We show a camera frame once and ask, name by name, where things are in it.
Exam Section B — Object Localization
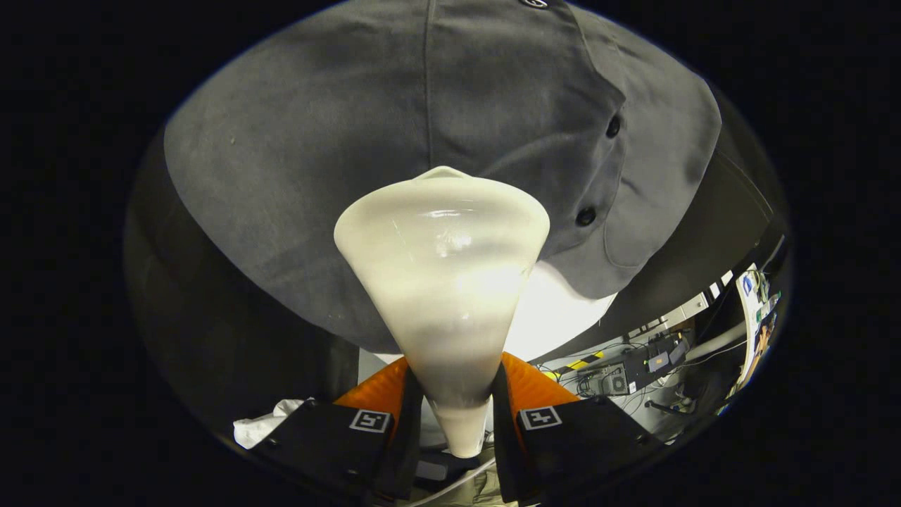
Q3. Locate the white drawer unit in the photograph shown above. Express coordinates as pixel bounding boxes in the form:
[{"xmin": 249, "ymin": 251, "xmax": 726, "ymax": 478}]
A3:
[{"xmin": 630, "ymin": 271, "xmax": 736, "ymax": 337}]

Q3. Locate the white mannequin torso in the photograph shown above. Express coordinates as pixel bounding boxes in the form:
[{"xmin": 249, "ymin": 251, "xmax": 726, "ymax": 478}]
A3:
[{"xmin": 358, "ymin": 261, "xmax": 619, "ymax": 402}]

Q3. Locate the black electronics box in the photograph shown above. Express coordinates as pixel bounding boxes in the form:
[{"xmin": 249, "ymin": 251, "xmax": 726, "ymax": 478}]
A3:
[{"xmin": 579, "ymin": 334, "xmax": 691, "ymax": 396}]

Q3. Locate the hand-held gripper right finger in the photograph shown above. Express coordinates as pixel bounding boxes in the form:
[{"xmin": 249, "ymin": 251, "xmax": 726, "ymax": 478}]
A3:
[{"xmin": 491, "ymin": 352, "xmax": 664, "ymax": 504}]

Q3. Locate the grey button shirt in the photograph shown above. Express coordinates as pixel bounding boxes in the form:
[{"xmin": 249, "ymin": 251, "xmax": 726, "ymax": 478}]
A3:
[{"xmin": 163, "ymin": 0, "xmax": 723, "ymax": 354}]

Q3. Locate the khaki cloth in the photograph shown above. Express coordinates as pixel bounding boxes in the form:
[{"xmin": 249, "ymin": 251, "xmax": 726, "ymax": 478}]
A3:
[{"xmin": 440, "ymin": 470, "xmax": 499, "ymax": 506}]

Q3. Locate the yellow black striped tape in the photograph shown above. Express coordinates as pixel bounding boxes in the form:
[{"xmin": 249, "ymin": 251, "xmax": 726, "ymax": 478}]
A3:
[{"xmin": 542, "ymin": 350, "xmax": 606, "ymax": 381}]

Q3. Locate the white crumpled cloth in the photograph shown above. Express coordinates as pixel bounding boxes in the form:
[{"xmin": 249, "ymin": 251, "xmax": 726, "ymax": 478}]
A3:
[{"xmin": 233, "ymin": 399, "xmax": 310, "ymax": 450}]

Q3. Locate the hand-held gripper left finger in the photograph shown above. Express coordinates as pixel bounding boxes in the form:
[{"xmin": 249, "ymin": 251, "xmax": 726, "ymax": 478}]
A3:
[{"xmin": 251, "ymin": 357, "xmax": 424, "ymax": 502}]

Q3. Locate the white cluttered desk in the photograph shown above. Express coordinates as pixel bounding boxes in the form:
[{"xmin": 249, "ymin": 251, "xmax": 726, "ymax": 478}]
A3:
[{"xmin": 734, "ymin": 263, "xmax": 783, "ymax": 392}]

